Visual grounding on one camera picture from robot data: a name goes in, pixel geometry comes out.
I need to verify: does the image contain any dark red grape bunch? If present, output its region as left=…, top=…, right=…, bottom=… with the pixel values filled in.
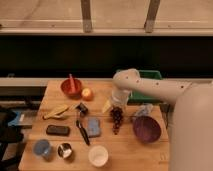
left=110, top=107, right=123, bottom=135

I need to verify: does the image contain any black handled brush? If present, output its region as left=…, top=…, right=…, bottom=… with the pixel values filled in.
left=76, top=103, right=90, bottom=145

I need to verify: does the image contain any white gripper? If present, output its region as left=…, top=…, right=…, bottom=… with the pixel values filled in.
left=102, top=88, right=131, bottom=113

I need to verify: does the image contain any black rectangular case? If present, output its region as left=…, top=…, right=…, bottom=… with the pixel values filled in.
left=46, top=125, right=70, bottom=136

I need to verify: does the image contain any blue plastic cup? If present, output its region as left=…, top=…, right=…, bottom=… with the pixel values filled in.
left=33, top=139, right=52, bottom=160

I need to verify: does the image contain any green plastic bin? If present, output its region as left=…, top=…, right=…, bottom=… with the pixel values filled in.
left=115, top=69, right=166, bottom=104

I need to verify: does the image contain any red spoon in bowl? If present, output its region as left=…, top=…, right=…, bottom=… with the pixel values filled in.
left=69, top=74, right=76, bottom=93

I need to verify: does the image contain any small metal cup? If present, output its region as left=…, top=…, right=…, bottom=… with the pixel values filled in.
left=58, top=143, right=73, bottom=159

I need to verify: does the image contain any clear plastic bag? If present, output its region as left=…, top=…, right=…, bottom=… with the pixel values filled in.
left=133, top=103, right=153, bottom=119

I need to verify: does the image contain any red bowl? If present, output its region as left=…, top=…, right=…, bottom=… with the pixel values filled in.
left=60, top=79, right=82, bottom=98

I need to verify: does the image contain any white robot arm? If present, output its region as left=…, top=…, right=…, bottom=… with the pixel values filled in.
left=102, top=68, right=213, bottom=171

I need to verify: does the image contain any yellow banana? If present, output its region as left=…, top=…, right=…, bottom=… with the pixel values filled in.
left=43, top=105, right=68, bottom=120

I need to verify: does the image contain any blue sponge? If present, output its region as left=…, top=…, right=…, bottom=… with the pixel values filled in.
left=87, top=117, right=101, bottom=137

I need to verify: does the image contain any purple bowl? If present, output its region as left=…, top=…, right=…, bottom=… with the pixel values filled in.
left=133, top=116, right=161, bottom=143

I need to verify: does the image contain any white paper cup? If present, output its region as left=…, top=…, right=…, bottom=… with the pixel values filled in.
left=88, top=145, right=109, bottom=167

